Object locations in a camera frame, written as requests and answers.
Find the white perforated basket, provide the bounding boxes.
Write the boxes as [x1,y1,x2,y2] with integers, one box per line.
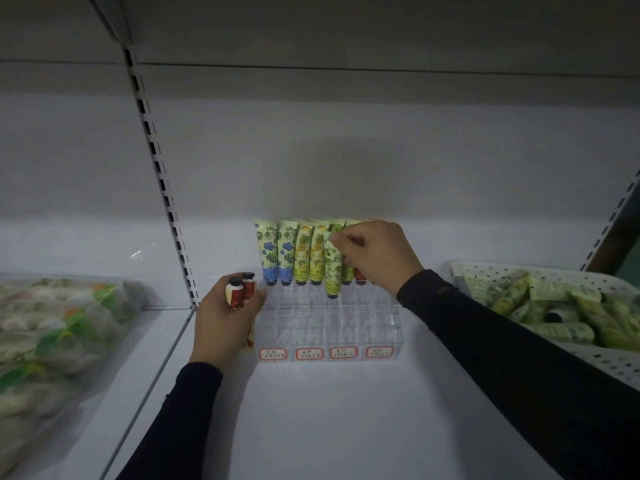
[447,259,640,391]

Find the tube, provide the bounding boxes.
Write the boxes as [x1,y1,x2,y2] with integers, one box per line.
[323,224,347,299]

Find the row of cream tubes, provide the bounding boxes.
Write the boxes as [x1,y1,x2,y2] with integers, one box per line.
[253,218,373,287]

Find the clear bag of green sweets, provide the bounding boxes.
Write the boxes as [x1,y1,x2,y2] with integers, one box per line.
[0,277,147,478]

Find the person's left hand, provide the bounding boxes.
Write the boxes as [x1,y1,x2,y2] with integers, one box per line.
[189,274,269,375]

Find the person's right forearm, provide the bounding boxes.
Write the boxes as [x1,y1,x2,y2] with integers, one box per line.
[396,268,640,480]

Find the white store shelf unit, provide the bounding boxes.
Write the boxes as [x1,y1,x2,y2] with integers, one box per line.
[0,0,640,480]

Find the clear acrylic display rack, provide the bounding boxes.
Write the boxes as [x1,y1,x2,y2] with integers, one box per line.
[255,277,405,362]

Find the person's right hand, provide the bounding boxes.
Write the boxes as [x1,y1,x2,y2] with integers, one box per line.
[329,220,425,299]

